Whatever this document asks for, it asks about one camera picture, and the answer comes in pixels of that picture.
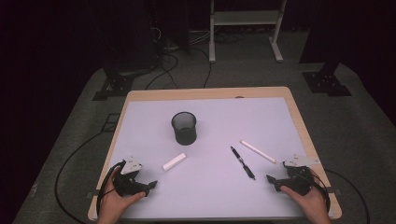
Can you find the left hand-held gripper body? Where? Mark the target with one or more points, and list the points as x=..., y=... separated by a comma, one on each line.
x=127, y=185

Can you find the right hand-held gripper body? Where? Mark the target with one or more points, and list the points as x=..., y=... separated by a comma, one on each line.
x=299, y=182

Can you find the white paper tube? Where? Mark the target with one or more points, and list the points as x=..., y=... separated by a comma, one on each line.
x=257, y=151

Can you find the short white cylindrical tube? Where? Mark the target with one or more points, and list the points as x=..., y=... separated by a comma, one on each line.
x=174, y=161

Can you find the black pen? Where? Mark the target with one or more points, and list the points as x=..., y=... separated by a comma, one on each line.
x=243, y=163

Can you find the black mesh pen holder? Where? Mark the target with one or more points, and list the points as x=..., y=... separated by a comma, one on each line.
x=184, y=132

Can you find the person's left hand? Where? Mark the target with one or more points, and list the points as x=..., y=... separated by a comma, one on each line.
x=112, y=202

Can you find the person's right hand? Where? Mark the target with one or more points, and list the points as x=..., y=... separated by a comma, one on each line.
x=314, y=203

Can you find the grey tape piece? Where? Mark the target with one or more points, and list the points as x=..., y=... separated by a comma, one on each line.
x=92, y=194
x=334, y=191

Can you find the white table sheet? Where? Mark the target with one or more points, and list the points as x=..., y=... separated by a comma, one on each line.
x=211, y=193

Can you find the black stand base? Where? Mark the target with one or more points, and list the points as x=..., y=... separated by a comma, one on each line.
x=325, y=82
x=115, y=87

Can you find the white metal stand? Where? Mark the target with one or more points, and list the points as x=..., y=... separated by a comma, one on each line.
x=246, y=18

